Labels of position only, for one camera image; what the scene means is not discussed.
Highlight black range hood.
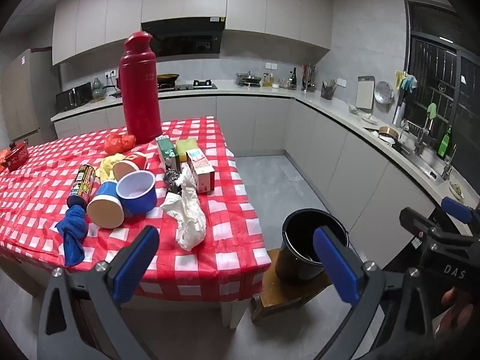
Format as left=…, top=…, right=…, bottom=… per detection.
left=141, top=17, right=226, bottom=59

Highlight lower kitchen cabinets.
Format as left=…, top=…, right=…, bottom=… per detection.
left=50, top=95, right=439, bottom=259

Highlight yellow crumpled wrapper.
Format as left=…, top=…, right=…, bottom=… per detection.
left=95, top=152, right=128, bottom=182

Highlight red thermos flask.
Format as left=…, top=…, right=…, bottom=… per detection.
left=118, top=32, right=163, bottom=145

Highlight green box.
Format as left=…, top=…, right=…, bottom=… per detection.
left=156, top=135, right=181, bottom=169

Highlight person's right hand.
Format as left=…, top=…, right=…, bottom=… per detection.
left=439, top=287, right=475, bottom=332

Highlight window with bars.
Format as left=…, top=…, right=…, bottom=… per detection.
left=405, top=0, right=480, bottom=151

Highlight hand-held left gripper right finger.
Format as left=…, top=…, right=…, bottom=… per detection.
left=313, top=226, right=436, bottom=360

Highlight red paper cup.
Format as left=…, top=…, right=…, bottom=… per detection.
left=112, top=151, right=148, bottom=181

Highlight white cutting board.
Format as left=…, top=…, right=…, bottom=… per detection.
left=355, top=76, right=376, bottom=110

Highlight steel faucet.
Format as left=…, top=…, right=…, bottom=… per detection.
left=412, top=118, right=432, bottom=155

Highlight red checked tablecloth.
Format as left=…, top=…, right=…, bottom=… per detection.
left=0, top=117, right=272, bottom=302

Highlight kitchen cabinets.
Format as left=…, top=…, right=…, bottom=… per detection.
left=50, top=95, right=439, bottom=259
left=52, top=0, right=332, bottom=66

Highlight blue cloth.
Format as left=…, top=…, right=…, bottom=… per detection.
left=55, top=205, right=89, bottom=267

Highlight white kitchen island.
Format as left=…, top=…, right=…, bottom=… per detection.
left=0, top=259, right=250, bottom=360

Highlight upper kitchen cabinets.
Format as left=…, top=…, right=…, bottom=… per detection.
left=52, top=0, right=332, bottom=66

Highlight black spray can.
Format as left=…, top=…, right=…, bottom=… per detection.
left=67, top=164, right=95, bottom=207

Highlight yellow sponge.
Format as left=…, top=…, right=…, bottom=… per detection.
left=175, top=139, right=199, bottom=162

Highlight crumpled white paper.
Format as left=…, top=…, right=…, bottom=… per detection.
left=160, top=163, right=207, bottom=252

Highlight black bucket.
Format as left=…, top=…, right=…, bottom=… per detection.
left=275, top=210, right=351, bottom=285

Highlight black microwave oven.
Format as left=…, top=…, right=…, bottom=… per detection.
left=56, top=82, right=92, bottom=112

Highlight red tin box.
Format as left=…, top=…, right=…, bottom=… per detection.
left=0, top=142, right=30, bottom=173

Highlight red and white carton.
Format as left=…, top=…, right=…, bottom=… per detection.
left=185, top=148, right=215, bottom=194

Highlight green dish soap bottle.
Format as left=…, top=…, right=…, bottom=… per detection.
left=438, top=127, right=452, bottom=159

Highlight blue paper bowl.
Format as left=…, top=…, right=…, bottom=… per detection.
left=116, top=170, right=157, bottom=214

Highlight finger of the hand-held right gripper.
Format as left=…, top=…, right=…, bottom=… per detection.
left=400, top=207, right=441, bottom=238
left=442, top=197, right=480, bottom=223

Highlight wooden stool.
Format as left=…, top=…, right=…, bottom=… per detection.
left=249, top=248, right=338, bottom=322

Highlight black utensil holder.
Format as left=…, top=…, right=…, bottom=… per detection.
left=320, top=79, right=338, bottom=101

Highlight refrigerator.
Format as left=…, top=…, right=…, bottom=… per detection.
left=0, top=49, right=57, bottom=147

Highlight steel wool scrubber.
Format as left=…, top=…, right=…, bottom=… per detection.
left=163, top=169, right=188, bottom=196

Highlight steel pot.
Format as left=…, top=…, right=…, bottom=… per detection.
left=235, top=70, right=262, bottom=88

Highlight blue paper cup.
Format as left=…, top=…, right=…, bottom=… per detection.
left=87, top=180, right=124, bottom=229

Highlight round steel steamer plate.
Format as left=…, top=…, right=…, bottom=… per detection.
left=374, top=81, right=395, bottom=104

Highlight red plastic bag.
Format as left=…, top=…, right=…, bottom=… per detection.
left=104, top=134, right=136, bottom=155

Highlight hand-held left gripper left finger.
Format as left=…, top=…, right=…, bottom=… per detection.
left=37, top=226, right=161, bottom=360

